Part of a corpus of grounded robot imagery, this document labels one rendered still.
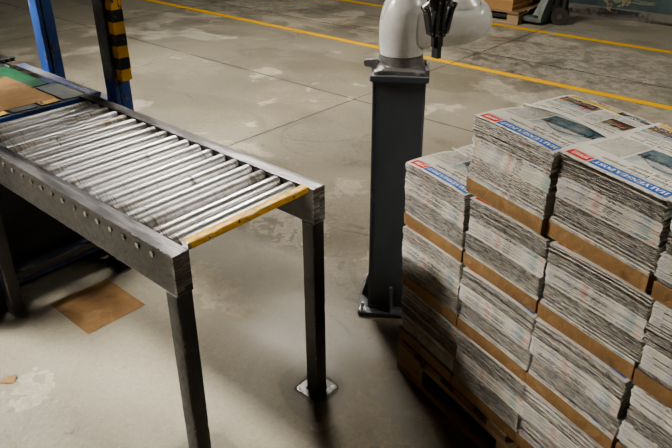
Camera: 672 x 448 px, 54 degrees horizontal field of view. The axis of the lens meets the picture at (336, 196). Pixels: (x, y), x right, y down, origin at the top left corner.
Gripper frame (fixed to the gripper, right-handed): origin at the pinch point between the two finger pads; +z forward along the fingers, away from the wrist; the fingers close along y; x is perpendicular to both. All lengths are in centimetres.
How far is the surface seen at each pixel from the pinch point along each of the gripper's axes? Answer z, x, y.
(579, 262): 32, -79, -18
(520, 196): 23, -58, -18
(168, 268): 38, -22, -99
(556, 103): 7.6, -43.7, 7.7
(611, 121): 8, -61, 9
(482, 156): 18, -43, -18
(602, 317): 42, -88, -18
